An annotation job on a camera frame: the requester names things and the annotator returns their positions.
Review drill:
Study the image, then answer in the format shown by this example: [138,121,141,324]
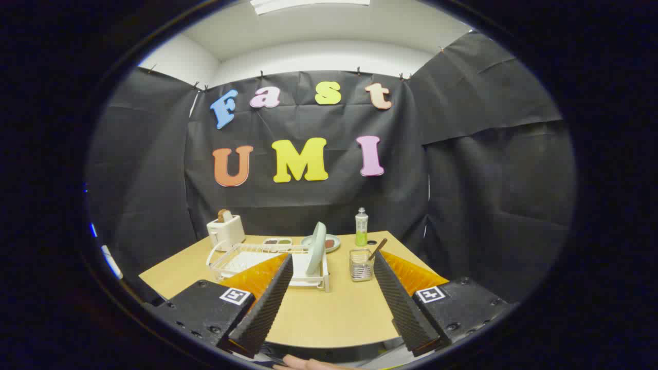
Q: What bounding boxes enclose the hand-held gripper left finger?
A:
[149,252,295,359]

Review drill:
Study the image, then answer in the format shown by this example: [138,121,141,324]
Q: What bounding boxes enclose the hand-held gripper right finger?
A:
[373,250,517,358]

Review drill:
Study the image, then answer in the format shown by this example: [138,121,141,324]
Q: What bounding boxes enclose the white wire dish rack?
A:
[206,242,331,292]

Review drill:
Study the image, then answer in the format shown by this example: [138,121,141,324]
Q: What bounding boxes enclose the wooden-handled spoon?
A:
[367,238,389,262]

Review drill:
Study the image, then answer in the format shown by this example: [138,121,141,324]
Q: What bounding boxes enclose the pale green food plate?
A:
[301,234,341,253]

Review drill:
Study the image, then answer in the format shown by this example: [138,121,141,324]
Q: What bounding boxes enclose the white ribbed drain tray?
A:
[226,251,309,286]

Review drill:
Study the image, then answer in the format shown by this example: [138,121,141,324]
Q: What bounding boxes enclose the white toaster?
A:
[207,215,246,251]

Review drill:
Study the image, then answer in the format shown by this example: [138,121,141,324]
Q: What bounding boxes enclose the green drink bottle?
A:
[355,207,369,247]

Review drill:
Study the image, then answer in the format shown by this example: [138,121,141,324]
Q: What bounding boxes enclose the black backdrop cloth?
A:
[85,31,576,309]

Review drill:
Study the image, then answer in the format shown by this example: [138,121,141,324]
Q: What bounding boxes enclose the ceiling light panel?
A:
[250,0,371,15]

